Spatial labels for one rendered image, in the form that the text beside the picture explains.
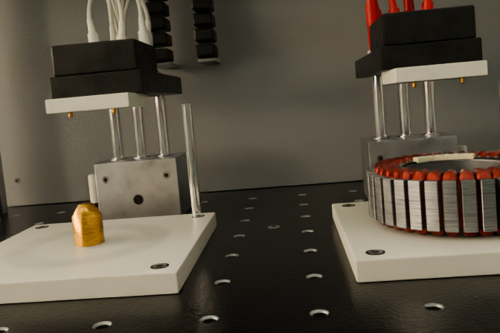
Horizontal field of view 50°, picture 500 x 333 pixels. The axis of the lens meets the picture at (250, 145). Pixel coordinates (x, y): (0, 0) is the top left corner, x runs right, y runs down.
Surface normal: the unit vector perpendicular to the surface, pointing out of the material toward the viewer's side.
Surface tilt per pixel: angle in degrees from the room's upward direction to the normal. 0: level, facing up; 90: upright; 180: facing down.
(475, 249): 0
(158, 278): 90
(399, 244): 0
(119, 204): 90
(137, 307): 0
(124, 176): 90
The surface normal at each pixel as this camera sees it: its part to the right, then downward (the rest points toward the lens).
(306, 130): -0.07, 0.08
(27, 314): -0.09, -0.99
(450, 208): -0.42, 0.11
